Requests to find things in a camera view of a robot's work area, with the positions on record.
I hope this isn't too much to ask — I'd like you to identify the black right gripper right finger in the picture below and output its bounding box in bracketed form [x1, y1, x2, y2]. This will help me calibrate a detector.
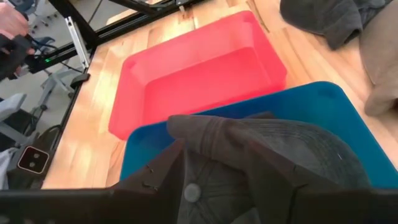
[244, 142, 343, 224]

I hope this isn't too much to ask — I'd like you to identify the white metal bracket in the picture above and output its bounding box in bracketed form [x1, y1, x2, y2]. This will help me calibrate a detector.
[64, 17, 91, 69]

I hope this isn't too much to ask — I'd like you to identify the blue plastic bin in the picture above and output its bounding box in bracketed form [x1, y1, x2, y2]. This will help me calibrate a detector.
[119, 81, 398, 190]

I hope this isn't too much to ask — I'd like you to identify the grey office chair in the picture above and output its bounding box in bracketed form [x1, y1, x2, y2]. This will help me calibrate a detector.
[29, 67, 85, 125]
[0, 93, 40, 147]

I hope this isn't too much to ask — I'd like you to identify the red translucent plastic bin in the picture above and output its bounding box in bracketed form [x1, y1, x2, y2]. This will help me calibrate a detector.
[108, 10, 287, 141]

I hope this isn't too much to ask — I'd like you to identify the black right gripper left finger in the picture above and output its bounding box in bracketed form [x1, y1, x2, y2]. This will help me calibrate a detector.
[113, 139, 187, 224]

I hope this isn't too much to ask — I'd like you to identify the black teleoperation handle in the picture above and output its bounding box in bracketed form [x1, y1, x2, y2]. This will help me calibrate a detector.
[0, 33, 32, 82]

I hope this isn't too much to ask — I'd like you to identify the beige baseball cap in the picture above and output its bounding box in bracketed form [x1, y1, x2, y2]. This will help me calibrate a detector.
[359, 6, 398, 118]

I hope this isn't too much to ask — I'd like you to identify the black two-lens camera module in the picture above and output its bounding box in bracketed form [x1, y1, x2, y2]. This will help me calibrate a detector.
[6, 124, 63, 190]

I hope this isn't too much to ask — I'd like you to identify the dark grey baseball cap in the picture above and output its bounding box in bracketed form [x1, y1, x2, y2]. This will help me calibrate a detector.
[166, 111, 373, 224]
[279, 0, 394, 50]

